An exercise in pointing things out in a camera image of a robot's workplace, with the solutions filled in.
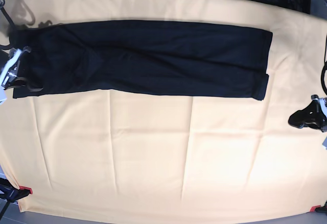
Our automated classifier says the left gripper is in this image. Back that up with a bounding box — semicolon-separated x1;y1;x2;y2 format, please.
288;98;327;132

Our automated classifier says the red black clamp left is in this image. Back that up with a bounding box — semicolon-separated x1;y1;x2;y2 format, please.
1;178;33;203

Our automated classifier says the red black clamp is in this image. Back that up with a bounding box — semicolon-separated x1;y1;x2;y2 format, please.
1;178;33;203
310;202;327;214

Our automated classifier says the black T-shirt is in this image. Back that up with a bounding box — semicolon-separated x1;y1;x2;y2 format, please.
13;20;273;101

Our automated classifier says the yellow table cloth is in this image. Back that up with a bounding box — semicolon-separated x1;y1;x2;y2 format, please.
1;0;326;223

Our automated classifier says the red black clamp right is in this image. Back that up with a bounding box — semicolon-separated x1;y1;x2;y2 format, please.
310;202;327;214

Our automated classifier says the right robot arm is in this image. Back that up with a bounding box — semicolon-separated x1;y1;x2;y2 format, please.
1;0;43;92

